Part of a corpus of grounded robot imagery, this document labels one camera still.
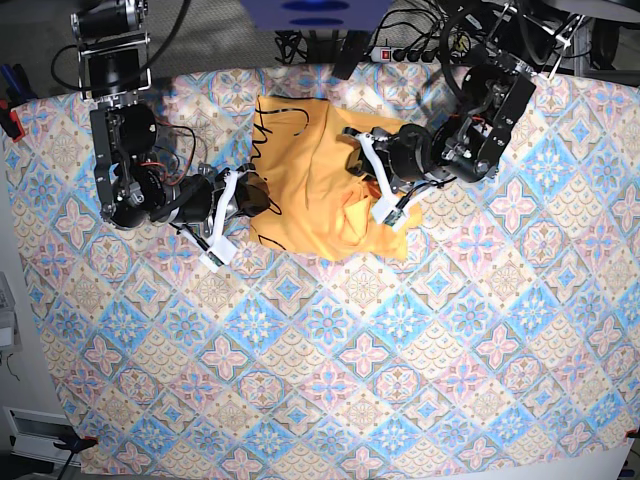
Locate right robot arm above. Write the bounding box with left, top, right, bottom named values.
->
left=70, top=1, right=272, bottom=272

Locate patterned blue tile tablecloth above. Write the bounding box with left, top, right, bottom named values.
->
left=1, top=76, right=639, bottom=479

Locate yellow T-shirt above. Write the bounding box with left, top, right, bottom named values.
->
left=250, top=96, right=422, bottom=261

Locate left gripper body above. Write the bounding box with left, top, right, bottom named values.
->
left=370, top=124, right=453, bottom=195

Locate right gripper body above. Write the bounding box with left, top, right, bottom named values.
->
left=149, top=164, right=231, bottom=237

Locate red clamp left edge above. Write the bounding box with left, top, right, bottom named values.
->
left=0, top=99, right=25, bottom=143

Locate white rail box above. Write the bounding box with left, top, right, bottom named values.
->
left=3, top=407, right=75, bottom=465

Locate black table clamp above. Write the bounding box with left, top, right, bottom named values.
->
left=332, top=30, right=371, bottom=80

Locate orange black clamp bottom left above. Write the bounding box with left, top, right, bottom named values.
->
left=53, top=435, right=98, bottom=454

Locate purple camera mount housing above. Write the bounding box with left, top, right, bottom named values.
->
left=240, top=0, right=391, bottom=31

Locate white power strip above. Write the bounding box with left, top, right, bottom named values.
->
left=369, top=46, right=422, bottom=63

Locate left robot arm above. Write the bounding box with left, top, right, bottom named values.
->
left=340, top=1, right=586, bottom=231

